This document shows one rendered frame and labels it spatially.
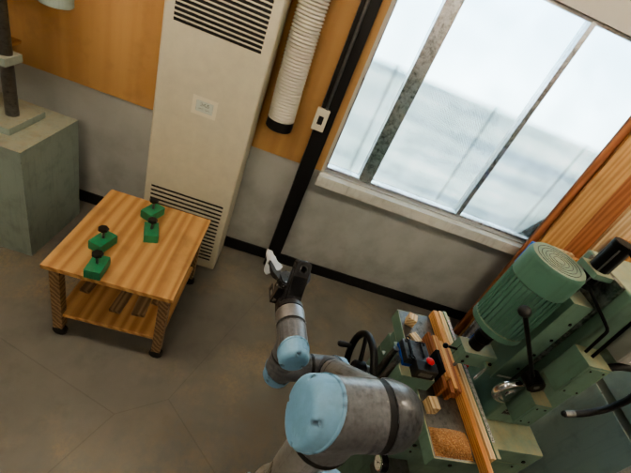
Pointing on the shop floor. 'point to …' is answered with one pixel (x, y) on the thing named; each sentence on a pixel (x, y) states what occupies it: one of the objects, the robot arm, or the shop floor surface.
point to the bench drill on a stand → (33, 157)
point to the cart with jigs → (126, 267)
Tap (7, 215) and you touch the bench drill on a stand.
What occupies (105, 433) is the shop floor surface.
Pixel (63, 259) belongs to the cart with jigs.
